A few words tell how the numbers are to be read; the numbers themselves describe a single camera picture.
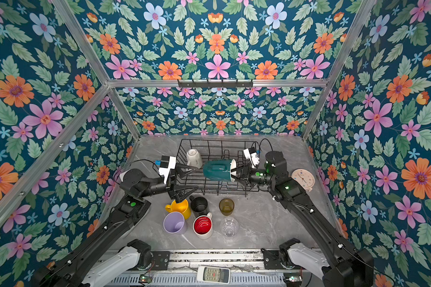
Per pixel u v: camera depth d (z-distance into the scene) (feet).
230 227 2.69
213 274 2.27
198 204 2.75
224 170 1.93
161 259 2.42
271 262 2.39
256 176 1.98
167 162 1.77
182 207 2.87
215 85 3.05
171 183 1.91
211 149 3.61
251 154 2.11
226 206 2.83
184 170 2.11
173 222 2.63
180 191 1.85
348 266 1.22
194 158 3.05
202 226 2.69
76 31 2.41
